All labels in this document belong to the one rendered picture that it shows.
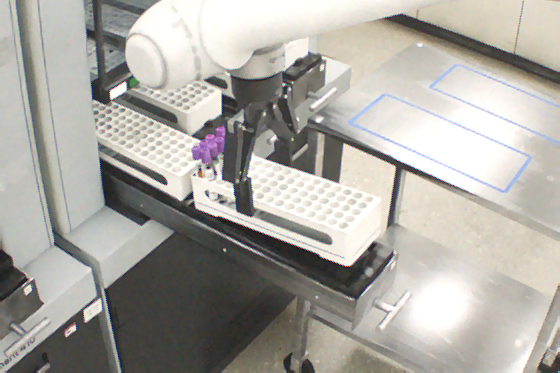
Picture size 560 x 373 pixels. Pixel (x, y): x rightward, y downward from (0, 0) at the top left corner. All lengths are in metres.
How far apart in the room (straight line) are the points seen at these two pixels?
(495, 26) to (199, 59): 2.71
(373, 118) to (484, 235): 1.13
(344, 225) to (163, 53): 0.41
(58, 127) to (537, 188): 0.85
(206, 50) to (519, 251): 1.81
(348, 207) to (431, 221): 1.42
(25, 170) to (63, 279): 0.20
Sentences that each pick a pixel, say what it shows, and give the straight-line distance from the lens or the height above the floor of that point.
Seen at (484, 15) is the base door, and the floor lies 0.22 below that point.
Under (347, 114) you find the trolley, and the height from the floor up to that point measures 0.82.
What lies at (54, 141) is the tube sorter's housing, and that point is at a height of 0.94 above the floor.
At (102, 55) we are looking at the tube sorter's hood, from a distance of 1.26.
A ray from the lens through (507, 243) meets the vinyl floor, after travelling 2.57.
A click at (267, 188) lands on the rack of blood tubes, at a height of 0.89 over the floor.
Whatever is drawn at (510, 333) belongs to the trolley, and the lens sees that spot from 1.90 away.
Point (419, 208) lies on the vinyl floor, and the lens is 2.63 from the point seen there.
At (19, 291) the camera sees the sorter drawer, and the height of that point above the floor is 0.80.
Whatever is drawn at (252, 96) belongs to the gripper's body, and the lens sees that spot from 1.11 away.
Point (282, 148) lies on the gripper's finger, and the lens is 1.25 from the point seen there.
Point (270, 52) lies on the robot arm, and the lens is 1.08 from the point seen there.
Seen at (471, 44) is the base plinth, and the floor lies 0.03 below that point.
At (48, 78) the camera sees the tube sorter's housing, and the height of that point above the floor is 1.06.
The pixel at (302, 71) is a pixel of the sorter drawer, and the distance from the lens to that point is 1.67.
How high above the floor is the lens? 1.65
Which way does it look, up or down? 37 degrees down
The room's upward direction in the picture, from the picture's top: 3 degrees clockwise
